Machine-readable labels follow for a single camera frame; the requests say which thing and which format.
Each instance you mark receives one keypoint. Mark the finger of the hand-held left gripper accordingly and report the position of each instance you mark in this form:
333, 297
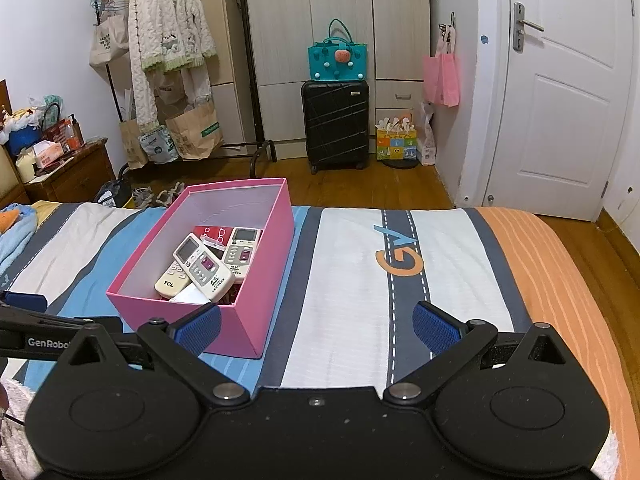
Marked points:
25, 303

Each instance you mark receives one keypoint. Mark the light wooden wardrobe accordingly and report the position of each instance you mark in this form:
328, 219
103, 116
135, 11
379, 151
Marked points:
280, 35

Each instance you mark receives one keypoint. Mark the cream remote control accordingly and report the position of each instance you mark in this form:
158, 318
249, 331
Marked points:
241, 255

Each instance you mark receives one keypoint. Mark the red patterned pouch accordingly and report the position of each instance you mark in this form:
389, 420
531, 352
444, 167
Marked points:
210, 232

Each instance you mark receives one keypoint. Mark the black floor bag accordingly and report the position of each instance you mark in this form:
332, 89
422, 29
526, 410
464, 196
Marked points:
112, 192

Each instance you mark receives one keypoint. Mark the canvas tote bag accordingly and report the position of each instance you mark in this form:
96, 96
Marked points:
107, 42

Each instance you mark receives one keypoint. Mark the white plastic bag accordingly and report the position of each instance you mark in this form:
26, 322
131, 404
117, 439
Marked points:
427, 145

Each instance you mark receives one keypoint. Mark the white power bank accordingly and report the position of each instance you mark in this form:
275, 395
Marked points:
205, 267

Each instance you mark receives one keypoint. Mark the beige remote control grey screen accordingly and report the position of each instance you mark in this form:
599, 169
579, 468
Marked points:
170, 282

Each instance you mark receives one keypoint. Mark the tissue box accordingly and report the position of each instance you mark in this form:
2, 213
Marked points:
47, 155

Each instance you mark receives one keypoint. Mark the blue bag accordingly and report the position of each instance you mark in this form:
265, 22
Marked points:
25, 142

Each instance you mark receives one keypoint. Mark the blue duck blanket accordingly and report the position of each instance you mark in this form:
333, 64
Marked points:
15, 240

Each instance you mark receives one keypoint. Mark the teal felt handbag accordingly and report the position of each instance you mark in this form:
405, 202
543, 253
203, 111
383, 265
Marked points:
330, 65

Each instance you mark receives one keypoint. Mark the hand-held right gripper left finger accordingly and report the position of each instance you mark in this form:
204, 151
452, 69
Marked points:
200, 327

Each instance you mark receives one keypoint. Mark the white charger plug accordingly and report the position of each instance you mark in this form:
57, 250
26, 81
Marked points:
190, 294

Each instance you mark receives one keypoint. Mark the white door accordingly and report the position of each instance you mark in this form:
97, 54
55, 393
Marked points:
560, 110

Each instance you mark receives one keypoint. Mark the pink cardboard box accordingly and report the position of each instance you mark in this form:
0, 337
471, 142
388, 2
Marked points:
275, 260

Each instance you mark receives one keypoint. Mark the wooden nightstand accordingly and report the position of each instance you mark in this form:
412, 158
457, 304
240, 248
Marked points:
75, 175

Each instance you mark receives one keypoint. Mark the black suitcase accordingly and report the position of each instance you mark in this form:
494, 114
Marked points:
335, 125

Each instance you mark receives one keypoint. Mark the black clothes rack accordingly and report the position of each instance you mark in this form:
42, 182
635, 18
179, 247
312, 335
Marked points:
255, 160

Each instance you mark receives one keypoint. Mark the white knit cardigan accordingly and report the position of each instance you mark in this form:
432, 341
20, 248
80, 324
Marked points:
160, 25

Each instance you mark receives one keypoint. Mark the round black floor device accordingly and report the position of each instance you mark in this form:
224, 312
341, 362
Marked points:
400, 163

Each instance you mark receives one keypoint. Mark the patterned shopping bag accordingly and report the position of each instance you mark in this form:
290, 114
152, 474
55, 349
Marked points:
157, 147

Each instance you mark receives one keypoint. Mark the striped bed sheet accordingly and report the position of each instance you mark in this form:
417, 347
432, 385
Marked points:
350, 270

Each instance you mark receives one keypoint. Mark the red basket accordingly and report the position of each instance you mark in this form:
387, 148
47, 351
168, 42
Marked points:
57, 135

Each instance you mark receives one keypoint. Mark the small brown paper bag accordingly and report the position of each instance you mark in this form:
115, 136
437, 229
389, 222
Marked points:
131, 145

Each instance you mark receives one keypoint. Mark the large brown paper bag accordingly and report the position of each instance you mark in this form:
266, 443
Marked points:
192, 135

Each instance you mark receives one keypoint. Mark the colourful gift bag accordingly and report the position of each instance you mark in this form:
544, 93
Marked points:
395, 145

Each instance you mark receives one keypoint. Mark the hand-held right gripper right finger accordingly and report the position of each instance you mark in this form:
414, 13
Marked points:
435, 327

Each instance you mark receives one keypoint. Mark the wooden headboard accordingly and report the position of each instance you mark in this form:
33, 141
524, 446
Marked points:
6, 100

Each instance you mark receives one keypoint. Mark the pink paper bag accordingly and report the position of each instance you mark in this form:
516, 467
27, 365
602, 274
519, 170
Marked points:
450, 80
431, 80

